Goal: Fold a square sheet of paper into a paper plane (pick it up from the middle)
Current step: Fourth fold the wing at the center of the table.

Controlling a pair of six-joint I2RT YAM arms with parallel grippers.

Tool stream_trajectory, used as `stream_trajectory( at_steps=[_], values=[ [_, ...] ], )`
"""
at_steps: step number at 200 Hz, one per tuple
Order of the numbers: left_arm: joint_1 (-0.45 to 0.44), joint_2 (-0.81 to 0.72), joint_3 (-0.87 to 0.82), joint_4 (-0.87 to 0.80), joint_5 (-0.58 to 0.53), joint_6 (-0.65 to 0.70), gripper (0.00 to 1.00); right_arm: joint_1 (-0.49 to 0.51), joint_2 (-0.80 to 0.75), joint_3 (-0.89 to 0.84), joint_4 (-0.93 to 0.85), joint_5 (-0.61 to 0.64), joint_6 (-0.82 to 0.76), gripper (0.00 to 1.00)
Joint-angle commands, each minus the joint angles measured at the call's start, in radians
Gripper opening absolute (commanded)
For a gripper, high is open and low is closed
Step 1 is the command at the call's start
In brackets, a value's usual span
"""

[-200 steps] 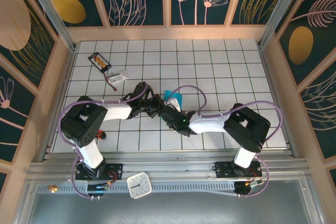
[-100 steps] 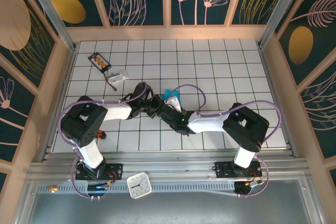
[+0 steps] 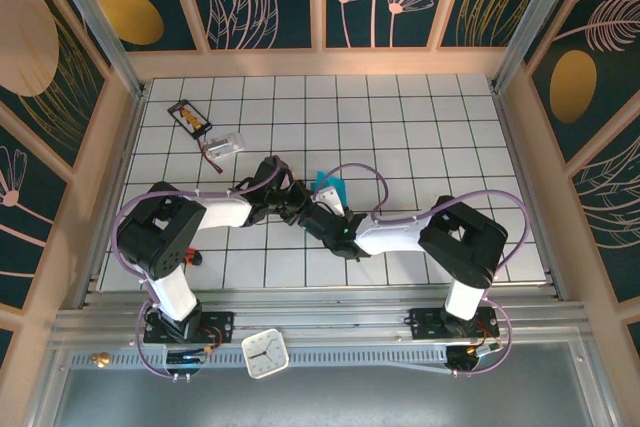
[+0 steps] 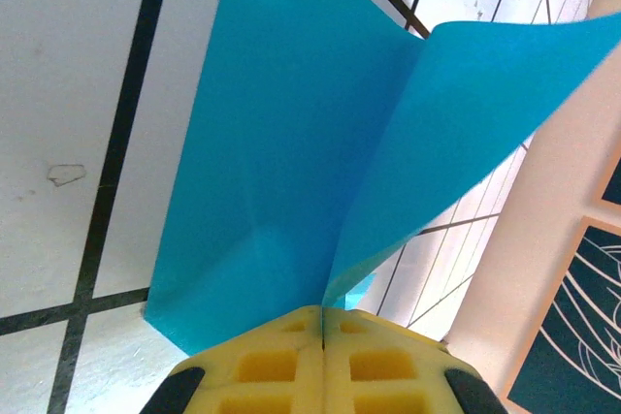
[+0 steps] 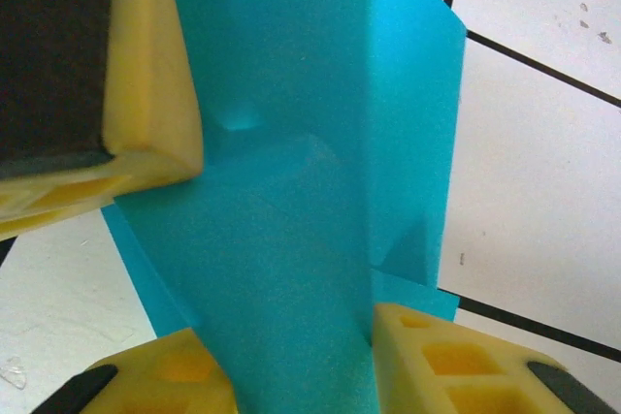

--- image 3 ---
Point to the blue cloth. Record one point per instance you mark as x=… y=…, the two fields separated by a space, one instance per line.
x=332 y=181

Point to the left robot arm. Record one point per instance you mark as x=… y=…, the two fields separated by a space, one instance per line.
x=172 y=294

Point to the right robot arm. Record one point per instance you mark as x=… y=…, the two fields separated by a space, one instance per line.
x=465 y=299

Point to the white square clock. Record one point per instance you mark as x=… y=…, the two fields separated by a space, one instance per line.
x=265 y=353

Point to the clear plastic box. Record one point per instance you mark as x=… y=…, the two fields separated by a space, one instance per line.
x=225 y=145

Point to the black battery with orange label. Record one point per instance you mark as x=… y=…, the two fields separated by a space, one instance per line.
x=190 y=118

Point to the grey metal panel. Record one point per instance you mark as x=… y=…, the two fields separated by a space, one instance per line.
x=350 y=397

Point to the brass knob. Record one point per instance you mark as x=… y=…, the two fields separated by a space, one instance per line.
x=101 y=359

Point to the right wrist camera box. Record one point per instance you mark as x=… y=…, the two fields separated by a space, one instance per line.
x=331 y=197

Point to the aluminium mounting rail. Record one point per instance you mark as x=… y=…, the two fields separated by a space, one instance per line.
x=325 y=312

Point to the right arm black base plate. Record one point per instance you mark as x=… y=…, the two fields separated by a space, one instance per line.
x=425 y=324

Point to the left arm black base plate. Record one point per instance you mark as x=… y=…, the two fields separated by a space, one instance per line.
x=220 y=327

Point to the aluminium side rail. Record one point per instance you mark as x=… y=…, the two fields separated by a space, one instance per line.
x=117 y=187
x=519 y=147

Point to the aluminium corner post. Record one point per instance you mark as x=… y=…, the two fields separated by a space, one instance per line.
x=102 y=32
x=532 y=22

